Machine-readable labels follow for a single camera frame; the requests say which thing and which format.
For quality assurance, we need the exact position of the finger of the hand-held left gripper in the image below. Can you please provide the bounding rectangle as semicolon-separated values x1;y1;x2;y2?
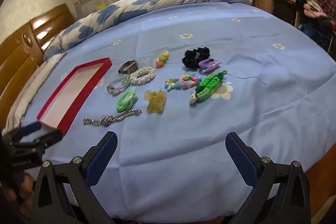
16;130;63;153
10;121;43;144

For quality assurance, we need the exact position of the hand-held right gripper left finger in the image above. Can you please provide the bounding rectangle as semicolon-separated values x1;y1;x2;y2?
31;131;118;224

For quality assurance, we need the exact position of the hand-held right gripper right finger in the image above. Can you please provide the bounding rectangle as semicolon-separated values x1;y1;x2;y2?
225;132;311;224

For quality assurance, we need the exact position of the silver chain bracelet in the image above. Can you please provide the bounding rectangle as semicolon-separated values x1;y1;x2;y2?
83;109;143;128

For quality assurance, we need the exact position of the red shallow box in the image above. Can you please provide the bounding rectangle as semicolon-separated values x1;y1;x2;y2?
36;57;113;136

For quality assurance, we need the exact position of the light green coil hair tie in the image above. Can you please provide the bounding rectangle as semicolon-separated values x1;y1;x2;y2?
116;88;139;112

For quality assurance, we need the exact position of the green braided keychain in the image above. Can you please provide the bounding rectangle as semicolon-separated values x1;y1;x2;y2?
189;70;227;105

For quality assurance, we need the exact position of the white pearl bracelet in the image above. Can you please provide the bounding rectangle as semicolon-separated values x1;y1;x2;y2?
129;67;156;86

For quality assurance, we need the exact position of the rose gold wristwatch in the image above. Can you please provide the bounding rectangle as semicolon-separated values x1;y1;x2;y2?
118;60;139;74

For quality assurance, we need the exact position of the black scrunchie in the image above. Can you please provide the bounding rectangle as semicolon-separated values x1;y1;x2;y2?
182;47;210;69

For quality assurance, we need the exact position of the person's left hand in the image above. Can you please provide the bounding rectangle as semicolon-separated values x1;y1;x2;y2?
5;172;36;210

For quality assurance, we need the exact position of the grey striped white blanket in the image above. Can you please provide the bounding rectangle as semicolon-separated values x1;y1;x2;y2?
5;52;69;130

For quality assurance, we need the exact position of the blue floral bed sheet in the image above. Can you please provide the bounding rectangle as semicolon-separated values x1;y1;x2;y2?
5;1;336;224

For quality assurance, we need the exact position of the wooden headboard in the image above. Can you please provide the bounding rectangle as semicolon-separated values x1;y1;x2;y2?
0;4;76;106

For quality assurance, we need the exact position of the yellow glitter hair clip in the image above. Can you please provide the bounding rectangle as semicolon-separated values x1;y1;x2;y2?
144;89;168;115

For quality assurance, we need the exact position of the purple hair claw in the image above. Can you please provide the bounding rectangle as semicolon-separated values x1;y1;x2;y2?
198;58;221;75

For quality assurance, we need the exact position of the colourful pom-pom hair comb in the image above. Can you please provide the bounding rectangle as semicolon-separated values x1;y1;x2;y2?
154;50;170;68

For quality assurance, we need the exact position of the iridescent bead bracelet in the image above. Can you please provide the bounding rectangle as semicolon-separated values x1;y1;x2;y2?
106;75;132;96

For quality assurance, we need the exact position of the pastel multicolour bead bracelet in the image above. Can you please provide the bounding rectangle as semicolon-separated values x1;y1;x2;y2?
164;72;201;92

